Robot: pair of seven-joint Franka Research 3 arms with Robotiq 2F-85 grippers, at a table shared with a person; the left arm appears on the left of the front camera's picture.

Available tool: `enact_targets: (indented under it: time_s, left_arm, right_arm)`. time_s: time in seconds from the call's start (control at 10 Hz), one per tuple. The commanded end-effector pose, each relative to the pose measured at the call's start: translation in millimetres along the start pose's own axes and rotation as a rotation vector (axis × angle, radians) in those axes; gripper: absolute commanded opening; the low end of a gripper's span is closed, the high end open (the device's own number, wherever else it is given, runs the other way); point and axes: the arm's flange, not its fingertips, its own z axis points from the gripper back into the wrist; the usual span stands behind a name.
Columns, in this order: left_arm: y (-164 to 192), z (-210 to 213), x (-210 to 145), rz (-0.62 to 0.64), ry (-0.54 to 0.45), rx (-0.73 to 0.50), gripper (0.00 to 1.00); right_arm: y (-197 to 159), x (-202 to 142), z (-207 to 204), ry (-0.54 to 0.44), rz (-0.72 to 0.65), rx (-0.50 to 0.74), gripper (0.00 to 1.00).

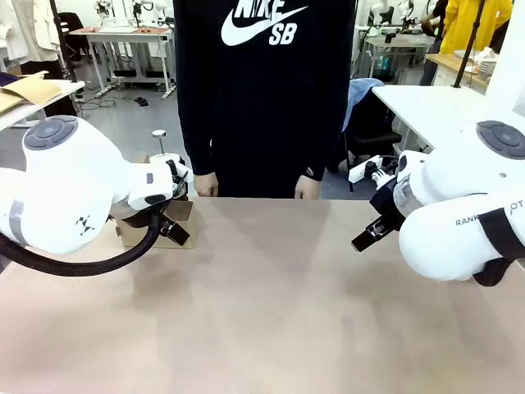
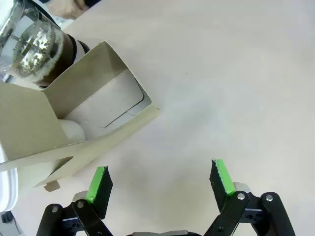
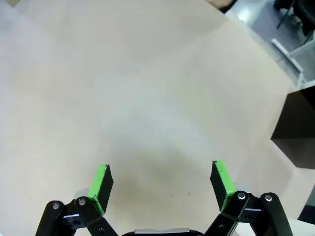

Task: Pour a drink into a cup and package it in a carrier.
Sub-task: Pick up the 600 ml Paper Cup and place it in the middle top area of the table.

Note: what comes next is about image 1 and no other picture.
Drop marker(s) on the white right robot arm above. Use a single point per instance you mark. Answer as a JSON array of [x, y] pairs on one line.
[[451, 197]]

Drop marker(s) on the wooden top counter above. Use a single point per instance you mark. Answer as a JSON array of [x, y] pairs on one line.
[[451, 63]]

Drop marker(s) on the grey background desk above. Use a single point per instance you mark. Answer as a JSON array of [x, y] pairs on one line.
[[398, 45]]

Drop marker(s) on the black tripod pole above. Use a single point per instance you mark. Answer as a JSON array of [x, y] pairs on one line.
[[467, 45]]

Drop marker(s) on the person in black hoodie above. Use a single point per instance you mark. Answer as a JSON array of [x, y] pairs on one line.
[[262, 102]]

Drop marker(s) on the white side table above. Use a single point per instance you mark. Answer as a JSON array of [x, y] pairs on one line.
[[41, 102]]

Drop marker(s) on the white-legged background workbench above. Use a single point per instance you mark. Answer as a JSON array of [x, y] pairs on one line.
[[127, 39]]

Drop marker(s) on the large white table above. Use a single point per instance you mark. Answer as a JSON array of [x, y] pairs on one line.
[[430, 111]]

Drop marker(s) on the white power strip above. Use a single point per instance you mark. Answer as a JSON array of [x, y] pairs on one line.
[[361, 172]]

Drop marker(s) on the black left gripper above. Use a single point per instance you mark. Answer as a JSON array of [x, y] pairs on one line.
[[137, 219]]

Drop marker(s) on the small cardboard box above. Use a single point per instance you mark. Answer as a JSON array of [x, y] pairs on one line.
[[184, 215]]

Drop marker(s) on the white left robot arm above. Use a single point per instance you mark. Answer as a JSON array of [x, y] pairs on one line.
[[61, 193]]

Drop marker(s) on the black chair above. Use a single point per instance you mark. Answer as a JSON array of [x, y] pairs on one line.
[[375, 139]]

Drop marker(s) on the black stand pole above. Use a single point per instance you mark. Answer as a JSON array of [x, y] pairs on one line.
[[63, 41]]

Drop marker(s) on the person's right hand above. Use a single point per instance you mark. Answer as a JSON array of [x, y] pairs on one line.
[[206, 185]]

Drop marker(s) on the person's left forearm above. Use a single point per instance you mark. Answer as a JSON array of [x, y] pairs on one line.
[[322, 152]]

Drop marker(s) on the person's left hand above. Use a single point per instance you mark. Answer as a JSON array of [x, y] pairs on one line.
[[307, 189]]

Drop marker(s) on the blue cloth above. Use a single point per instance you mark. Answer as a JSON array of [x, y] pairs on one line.
[[361, 88]]

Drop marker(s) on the person's right forearm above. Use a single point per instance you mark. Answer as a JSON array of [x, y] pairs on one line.
[[199, 152]]

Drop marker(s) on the person in yellow jacket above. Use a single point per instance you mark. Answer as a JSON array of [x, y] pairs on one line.
[[471, 24]]

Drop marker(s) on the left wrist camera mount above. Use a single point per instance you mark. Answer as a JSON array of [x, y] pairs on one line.
[[177, 174]]

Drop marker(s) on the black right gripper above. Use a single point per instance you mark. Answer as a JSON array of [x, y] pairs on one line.
[[387, 205]]

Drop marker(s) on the brown cardboard sheets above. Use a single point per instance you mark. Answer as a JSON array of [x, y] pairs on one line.
[[28, 88]]

